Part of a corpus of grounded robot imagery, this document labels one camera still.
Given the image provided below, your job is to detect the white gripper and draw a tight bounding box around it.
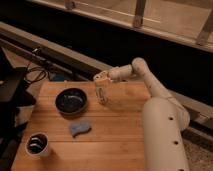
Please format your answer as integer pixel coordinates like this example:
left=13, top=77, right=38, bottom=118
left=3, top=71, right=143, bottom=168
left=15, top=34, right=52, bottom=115
left=93, top=71, right=111, bottom=105

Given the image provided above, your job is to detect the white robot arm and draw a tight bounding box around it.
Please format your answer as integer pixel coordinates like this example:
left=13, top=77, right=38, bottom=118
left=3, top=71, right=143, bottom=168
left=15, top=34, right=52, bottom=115
left=93, top=57, right=190, bottom=171

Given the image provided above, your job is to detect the dark round bowl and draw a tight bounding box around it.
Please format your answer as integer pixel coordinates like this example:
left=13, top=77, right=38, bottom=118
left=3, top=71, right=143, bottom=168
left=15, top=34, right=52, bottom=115
left=55, top=88, right=88, bottom=115

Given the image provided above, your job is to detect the black equipment at left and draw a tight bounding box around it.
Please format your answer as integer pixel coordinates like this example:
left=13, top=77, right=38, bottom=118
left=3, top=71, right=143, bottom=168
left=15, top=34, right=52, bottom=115
left=0, top=47, right=36, bottom=171

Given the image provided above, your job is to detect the white cup dark inside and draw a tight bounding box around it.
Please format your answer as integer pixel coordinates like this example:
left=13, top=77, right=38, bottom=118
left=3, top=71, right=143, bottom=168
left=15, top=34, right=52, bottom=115
left=25, top=132, right=51, bottom=157

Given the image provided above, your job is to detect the black cable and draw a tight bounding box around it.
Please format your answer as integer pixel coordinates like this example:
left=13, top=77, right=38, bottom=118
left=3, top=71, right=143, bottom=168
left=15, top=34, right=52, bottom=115
left=23, top=47, right=50, bottom=85

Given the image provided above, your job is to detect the wooden railing frame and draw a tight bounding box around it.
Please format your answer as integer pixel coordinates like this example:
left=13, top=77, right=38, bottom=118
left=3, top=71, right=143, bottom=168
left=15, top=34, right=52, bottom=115
left=29, top=0, right=213, bottom=53

